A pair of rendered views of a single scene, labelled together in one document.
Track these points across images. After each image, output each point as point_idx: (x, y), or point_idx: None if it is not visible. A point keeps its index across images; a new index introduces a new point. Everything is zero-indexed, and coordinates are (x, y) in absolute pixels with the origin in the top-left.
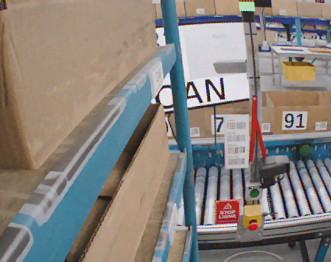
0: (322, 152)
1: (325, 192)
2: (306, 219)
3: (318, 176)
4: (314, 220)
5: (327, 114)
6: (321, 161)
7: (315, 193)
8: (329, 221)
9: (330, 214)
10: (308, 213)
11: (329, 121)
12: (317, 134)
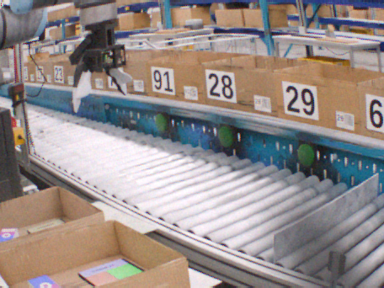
0: (192, 136)
1: (97, 160)
2: (45, 165)
3: (129, 151)
4: (47, 168)
5: (195, 75)
6: (173, 143)
7: (92, 158)
8: (55, 178)
9: (60, 171)
10: (55, 162)
11: (200, 87)
12: (178, 103)
